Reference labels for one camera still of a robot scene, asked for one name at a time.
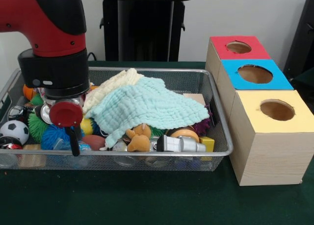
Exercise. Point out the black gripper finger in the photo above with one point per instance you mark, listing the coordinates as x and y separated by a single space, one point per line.
74 142

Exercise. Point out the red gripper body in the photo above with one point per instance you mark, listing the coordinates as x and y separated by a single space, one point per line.
65 114

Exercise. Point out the bottle with blue label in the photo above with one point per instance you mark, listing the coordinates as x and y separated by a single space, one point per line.
61 144

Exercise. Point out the silver drink can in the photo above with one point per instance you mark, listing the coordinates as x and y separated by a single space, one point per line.
45 115

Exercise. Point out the light blue waffle cloth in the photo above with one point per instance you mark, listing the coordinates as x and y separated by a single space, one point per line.
147 104

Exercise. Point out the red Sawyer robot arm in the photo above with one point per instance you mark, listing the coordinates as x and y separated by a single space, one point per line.
54 67

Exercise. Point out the shallow clear mesh bin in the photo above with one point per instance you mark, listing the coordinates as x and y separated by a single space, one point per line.
122 163

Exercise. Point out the wooden box with three holes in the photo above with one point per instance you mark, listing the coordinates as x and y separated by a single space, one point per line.
269 156

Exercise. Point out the small brown toy football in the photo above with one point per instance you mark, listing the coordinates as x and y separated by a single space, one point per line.
94 141

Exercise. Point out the blue spiky rubber ball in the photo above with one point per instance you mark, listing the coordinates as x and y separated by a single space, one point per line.
52 136

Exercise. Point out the small orange basketball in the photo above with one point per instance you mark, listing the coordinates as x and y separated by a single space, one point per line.
27 93

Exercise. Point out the small black-white soccer ball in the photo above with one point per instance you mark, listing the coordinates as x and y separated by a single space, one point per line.
14 131

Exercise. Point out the cream knitted cloth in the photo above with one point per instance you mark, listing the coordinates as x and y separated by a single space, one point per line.
115 81

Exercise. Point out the tan plush animal toy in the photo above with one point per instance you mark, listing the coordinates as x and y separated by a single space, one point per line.
138 142

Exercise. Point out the dark green table cloth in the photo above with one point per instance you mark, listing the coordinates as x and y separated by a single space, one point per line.
122 198

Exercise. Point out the tan cardboard square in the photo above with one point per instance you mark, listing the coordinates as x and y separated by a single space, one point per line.
196 97

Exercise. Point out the black equipment case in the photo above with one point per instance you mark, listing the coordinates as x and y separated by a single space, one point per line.
301 50

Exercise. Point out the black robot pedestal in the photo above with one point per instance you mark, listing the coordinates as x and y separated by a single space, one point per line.
137 26

